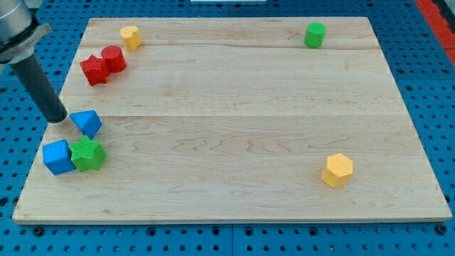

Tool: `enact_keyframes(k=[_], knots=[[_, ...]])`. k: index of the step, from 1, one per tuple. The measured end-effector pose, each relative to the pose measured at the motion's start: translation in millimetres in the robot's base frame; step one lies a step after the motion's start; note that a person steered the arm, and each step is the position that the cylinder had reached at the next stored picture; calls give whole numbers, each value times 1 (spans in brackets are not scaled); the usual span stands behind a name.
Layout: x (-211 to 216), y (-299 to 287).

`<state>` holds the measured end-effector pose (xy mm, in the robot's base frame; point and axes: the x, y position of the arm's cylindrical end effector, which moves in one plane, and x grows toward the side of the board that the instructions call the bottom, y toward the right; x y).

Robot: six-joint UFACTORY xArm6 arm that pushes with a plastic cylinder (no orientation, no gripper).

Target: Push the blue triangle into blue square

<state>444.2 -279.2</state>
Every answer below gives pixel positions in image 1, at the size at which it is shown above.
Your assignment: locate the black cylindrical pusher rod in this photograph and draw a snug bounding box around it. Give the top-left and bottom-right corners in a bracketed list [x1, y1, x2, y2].
[10, 54, 68, 123]

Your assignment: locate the blue triangle block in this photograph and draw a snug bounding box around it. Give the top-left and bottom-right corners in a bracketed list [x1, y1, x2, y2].
[70, 110, 102, 139]

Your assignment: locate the blue square block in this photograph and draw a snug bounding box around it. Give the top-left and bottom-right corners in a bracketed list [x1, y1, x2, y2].
[43, 139, 76, 176]

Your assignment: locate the red star block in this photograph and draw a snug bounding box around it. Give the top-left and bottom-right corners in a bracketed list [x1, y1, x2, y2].
[80, 55, 110, 86]

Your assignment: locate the green star block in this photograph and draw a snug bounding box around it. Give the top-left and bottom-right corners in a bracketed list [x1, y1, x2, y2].
[69, 135, 107, 172]

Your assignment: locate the red cylinder block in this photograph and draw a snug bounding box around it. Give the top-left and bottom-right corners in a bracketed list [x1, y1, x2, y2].
[101, 46, 127, 73]

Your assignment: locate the yellow heart block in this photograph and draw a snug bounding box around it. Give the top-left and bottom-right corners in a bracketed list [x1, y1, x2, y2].
[119, 26, 142, 52]

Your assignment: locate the light wooden board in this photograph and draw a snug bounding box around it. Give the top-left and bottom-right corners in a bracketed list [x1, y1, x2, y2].
[13, 17, 452, 225]

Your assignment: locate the green cylinder block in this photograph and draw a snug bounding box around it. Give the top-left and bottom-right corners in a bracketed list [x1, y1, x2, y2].
[304, 22, 326, 48]

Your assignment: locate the yellow hexagon block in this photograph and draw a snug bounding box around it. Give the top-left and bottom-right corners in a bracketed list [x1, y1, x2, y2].
[321, 154, 353, 188]

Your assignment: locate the red tape strip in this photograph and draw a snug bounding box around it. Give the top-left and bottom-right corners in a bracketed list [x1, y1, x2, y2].
[414, 0, 454, 64]

